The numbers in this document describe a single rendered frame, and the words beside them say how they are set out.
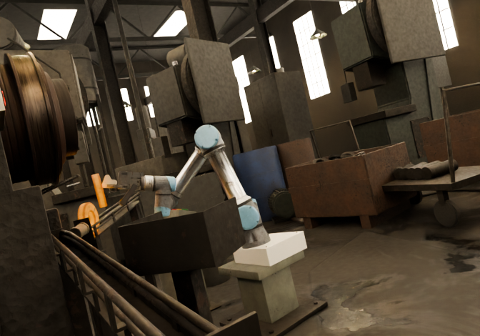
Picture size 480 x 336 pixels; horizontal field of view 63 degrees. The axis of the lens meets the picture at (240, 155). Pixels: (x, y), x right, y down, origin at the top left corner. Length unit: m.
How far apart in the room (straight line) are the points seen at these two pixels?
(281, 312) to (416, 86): 4.99
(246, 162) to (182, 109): 1.07
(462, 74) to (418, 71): 6.96
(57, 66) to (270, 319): 3.26
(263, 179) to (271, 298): 2.86
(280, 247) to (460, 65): 12.00
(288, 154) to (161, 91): 1.85
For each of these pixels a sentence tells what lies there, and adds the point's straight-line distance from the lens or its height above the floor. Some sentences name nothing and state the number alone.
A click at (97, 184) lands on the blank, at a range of 1.85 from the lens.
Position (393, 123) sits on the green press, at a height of 0.80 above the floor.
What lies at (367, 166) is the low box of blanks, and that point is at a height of 0.51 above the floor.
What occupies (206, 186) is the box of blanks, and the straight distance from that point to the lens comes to 4.09.
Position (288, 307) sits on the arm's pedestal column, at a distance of 2.09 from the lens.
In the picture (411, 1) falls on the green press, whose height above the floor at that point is 2.43.
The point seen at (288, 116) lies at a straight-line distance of 6.21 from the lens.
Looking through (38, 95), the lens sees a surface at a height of 1.15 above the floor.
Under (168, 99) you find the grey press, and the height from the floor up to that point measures 1.78.
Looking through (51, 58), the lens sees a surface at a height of 2.20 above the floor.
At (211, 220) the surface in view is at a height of 0.69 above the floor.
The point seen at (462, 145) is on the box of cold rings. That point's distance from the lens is 4.65.
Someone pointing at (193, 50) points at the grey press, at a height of 2.25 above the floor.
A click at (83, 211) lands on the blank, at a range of 1.96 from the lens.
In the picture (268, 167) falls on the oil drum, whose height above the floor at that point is 0.63.
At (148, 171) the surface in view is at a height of 0.94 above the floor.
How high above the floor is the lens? 0.82
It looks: level
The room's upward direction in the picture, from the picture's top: 13 degrees counter-clockwise
